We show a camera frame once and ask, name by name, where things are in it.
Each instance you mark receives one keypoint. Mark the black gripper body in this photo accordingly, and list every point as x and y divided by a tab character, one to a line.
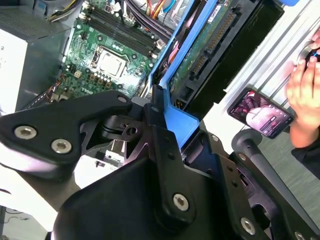
112	205

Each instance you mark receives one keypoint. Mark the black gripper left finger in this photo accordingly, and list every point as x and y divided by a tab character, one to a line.
50	130

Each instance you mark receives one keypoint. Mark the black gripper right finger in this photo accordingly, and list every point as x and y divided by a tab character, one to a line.
225	175

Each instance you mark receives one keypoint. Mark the hard disk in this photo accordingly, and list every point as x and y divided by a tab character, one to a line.
175	117

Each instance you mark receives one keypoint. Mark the person hand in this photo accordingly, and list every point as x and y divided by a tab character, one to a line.
305	95

